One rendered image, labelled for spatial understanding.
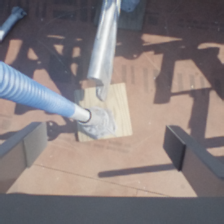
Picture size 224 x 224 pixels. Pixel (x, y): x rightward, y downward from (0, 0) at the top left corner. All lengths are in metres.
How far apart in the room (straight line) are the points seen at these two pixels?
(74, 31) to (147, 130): 0.78
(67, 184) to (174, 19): 1.18
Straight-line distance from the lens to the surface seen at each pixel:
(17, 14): 1.36
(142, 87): 0.95
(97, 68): 0.56
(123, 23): 1.12
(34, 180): 1.09
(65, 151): 0.98
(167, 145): 0.16
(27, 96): 0.23
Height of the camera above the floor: 0.91
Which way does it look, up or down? 81 degrees down
